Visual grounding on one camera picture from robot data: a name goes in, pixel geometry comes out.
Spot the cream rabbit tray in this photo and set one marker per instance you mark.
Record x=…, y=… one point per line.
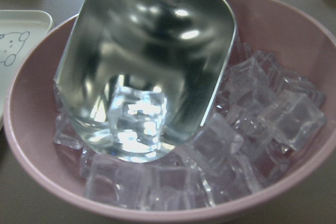
x=21, y=31

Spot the steel ice scoop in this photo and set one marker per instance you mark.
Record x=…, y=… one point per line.
x=179, y=46

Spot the clear ice cubes pile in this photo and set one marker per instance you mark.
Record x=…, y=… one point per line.
x=262, y=113

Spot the single clear ice cube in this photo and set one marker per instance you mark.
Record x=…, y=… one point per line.
x=136, y=119

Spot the pink bowl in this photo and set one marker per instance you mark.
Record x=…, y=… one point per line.
x=40, y=182

